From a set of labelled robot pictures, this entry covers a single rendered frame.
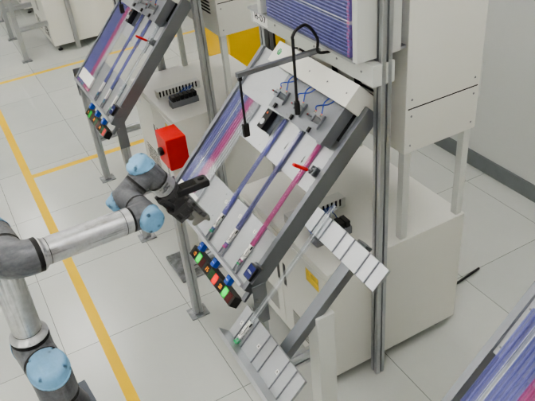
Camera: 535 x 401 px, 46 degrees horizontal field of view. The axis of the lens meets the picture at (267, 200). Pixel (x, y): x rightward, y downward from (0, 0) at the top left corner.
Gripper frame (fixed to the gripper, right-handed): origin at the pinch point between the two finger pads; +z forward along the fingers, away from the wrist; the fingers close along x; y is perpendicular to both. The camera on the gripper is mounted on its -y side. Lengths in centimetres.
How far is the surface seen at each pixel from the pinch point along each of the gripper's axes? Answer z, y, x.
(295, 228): 12.4, -17.6, 21.0
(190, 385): 69, 60, -13
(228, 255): 16.1, 5.3, 3.7
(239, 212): 12.6, -7.9, -4.8
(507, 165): 167, -130, -45
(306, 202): 7.3, -25.8, 21.0
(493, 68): 122, -157, -64
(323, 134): -3.2, -44.9, 15.6
